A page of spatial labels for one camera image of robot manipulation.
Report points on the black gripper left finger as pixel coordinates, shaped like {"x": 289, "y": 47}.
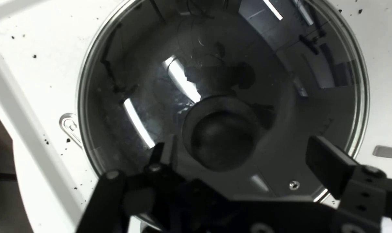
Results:
{"x": 163, "y": 155}

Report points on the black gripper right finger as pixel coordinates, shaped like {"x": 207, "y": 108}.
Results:
{"x": 333, "y": 168}

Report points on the white plastic tray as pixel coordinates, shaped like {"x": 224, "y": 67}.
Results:
{"x": 43, "y": 45}

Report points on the glass lid with black knob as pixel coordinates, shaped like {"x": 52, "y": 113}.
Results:
{"x": 233, "y": 90}

